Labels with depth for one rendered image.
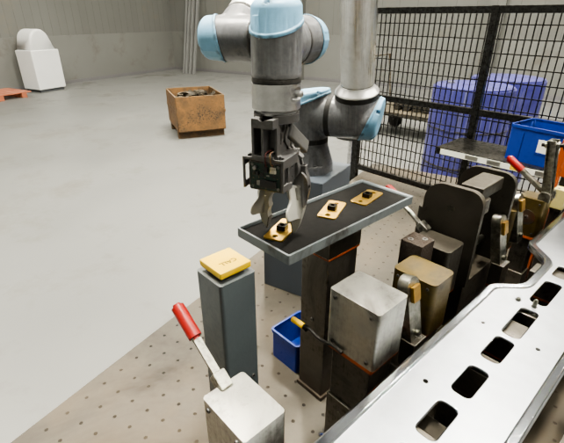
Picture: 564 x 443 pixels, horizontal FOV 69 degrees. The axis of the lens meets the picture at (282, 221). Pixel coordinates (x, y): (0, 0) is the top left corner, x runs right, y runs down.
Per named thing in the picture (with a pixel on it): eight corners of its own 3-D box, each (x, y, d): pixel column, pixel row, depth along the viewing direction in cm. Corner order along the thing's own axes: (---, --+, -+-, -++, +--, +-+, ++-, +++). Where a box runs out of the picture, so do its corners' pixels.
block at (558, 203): (532, 296, 134) (567, 191, 117) (521, 291, 136) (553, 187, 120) (537, 292, 136) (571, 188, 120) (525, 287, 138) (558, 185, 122)
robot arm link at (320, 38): (273, 13, 74) (244, 13, 65) (334, 13, 70) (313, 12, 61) (273, 61, 77) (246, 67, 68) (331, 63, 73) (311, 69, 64)
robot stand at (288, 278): (263, 283, 140) (261, 170, 122) (293, 257, 156) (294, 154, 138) (316, 302, 131) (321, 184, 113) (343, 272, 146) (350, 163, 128)
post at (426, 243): (397, 391, 100) (422, 247, 82) (379, 379, 103) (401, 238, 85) (408, 380, 103) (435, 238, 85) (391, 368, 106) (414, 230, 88)
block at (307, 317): (320, 402, 97) (329, 233, 77) (296, 381, 102) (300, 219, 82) (347, 379, 103) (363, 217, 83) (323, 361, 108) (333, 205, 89)
